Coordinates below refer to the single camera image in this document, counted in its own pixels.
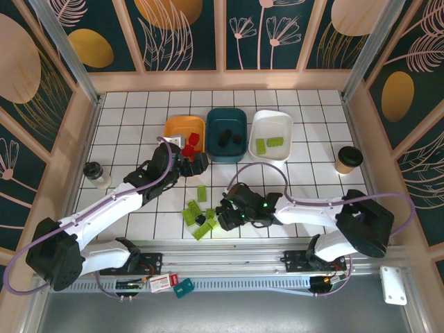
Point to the red lego brick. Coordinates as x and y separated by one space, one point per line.
194 138
189 151

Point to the orange plastic container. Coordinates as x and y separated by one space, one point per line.
180 126

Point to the green lego brick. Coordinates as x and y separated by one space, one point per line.
189 218
275 141
261 146
210 213
202 193
202 231
212 224
193 207

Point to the white plastic container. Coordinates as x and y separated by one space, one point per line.
270 125

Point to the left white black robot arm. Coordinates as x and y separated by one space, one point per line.
104 211

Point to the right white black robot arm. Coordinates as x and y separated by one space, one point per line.
367 225

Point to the small bottle with black cap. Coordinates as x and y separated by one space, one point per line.
97 177

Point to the teal plastic container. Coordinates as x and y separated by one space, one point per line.
225 119

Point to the teal plastic tag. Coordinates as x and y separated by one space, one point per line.
183 288

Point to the black electronics module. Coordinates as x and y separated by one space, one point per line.
128 286
322 282

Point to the red white label card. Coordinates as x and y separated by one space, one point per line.
161 282

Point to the paper cup with black lid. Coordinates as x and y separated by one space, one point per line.
350 156

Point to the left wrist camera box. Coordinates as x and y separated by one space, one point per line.
175 140

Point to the aluminium mounting rail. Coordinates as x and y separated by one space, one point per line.
222 260

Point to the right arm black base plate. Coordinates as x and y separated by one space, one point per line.
295 260

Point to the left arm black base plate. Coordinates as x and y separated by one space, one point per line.
152 262

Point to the aluminium frame post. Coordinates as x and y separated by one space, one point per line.
370 48
69 48

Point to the white mounting bracket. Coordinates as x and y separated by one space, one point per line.
393 285

